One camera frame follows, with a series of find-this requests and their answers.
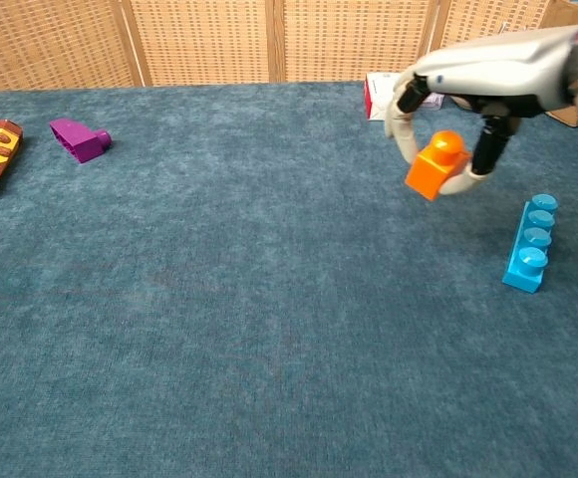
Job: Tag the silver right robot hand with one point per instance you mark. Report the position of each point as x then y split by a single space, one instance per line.
498 70

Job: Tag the orange toy block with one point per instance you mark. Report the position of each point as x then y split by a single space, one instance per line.
428 174

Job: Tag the blue four-stud toy block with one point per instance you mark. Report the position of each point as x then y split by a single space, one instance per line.
524 273

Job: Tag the purple toy block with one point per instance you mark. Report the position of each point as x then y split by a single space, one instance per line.
81 142

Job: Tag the small clear plastic box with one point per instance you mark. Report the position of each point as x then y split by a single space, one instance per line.
437 101

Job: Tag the brown cardboard box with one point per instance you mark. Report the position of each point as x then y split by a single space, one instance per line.
568 10

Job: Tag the white and red carton box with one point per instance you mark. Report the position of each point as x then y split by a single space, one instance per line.
375 99

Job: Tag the woven bamboo folding screen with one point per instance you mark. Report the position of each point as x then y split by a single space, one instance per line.
209 40

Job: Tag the teal blue table cloth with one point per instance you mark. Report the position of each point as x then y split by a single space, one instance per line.
219 323

